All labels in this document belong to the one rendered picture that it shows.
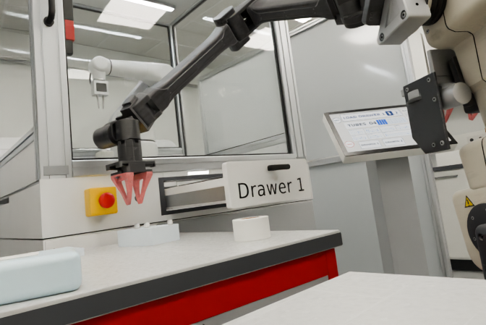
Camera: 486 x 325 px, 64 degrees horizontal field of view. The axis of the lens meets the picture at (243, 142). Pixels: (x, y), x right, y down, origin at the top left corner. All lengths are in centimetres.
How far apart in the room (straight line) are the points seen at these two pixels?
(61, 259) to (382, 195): 157
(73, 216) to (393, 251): 135
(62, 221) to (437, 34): 96
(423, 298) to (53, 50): 106
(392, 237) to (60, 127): 143
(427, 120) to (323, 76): 201
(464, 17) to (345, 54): 200
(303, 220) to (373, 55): 143
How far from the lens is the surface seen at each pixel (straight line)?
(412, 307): 28
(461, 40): 90
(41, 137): 110
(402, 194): 192
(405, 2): 78
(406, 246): 193
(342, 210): 277
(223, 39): 112
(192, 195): 107
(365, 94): 267
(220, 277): 57
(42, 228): 108
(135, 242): 94
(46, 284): 49
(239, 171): 94
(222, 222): 131
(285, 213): 151
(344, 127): 186
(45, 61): 116
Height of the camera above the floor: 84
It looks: 8 degrees up
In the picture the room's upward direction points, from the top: 7 degrees counter-clockwise
